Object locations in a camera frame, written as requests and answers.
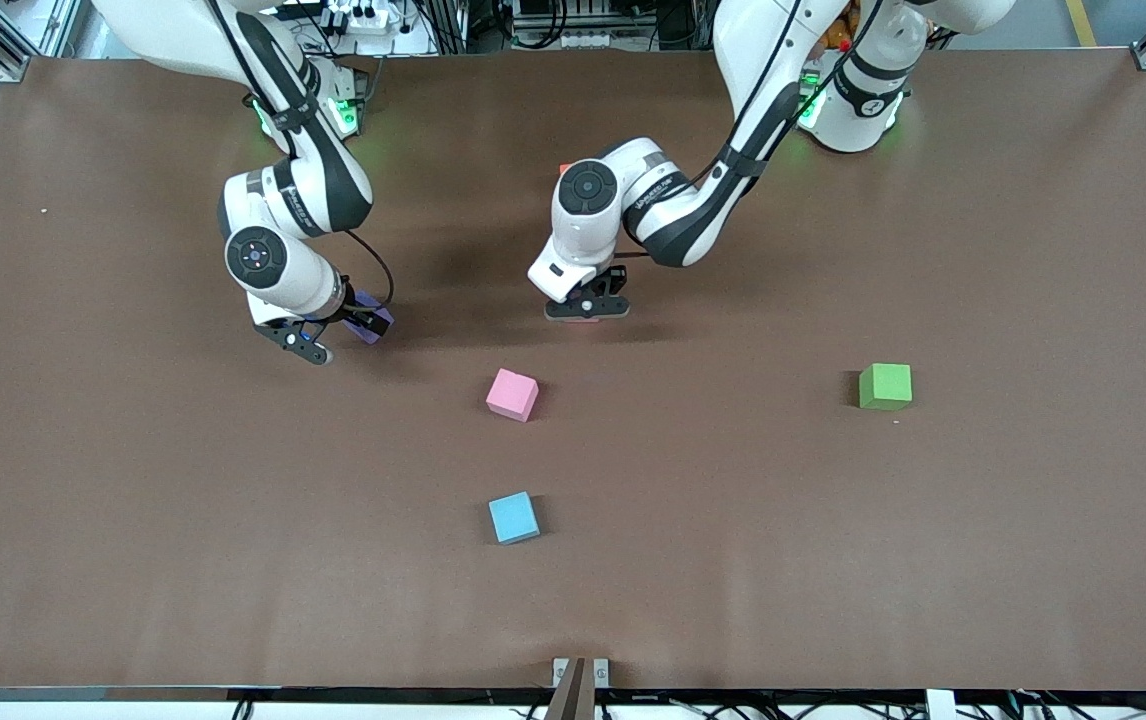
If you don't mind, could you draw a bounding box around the purple foam block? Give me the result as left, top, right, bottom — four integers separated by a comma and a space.
346, 291, 397, 347

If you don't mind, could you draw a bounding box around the pink foam block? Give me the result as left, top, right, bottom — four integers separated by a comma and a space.
485, 367, 541, 423

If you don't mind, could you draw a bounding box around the light blue foam block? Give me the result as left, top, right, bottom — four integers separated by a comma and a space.
488, 490, 542, 546

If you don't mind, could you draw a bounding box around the background equipment rack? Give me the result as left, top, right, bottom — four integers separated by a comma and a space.
413, 0, 724, 53

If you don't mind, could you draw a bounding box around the green foam block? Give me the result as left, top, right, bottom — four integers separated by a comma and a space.
858, 362, 914, 412

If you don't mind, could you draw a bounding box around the white power strip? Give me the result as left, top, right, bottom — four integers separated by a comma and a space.
325, 3, 406, 33

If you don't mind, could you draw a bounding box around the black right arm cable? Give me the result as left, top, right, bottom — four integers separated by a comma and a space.
341, 228, 396, 309

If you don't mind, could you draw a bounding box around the metal table edge bracket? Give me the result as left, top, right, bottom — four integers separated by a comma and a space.
552, 657, 611, 691

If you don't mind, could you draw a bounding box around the brown wedge post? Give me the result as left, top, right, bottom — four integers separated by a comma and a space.
545, 657, 597, 720

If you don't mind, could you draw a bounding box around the black cable bundle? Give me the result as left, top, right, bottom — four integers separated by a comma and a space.
953, 675, 1146, 720

